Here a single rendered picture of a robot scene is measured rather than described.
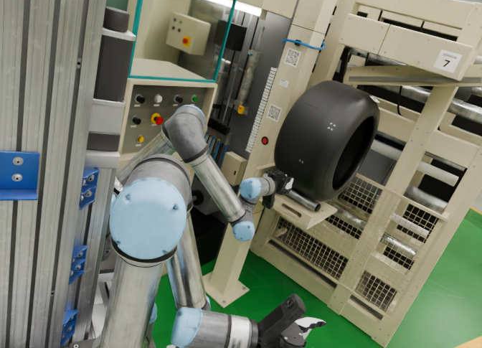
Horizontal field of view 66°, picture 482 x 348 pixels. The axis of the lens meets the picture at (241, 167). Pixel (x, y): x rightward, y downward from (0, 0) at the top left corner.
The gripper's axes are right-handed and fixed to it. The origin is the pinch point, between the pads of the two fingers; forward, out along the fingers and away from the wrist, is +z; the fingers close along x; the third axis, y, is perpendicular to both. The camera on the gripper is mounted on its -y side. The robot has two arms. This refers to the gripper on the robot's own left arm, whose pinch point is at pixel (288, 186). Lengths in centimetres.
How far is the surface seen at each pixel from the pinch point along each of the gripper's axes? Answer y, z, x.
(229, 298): -95, 37, 22
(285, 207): -16.1, 18.0, 4.6
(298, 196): -7.4, 17.7, 0.2
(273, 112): 24.5, 21.3, 33.2
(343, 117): 37.1, 6.9, -7.7
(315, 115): 33.3, 3.9, 3.5
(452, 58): 77, 41, -30
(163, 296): -101, 5, 47
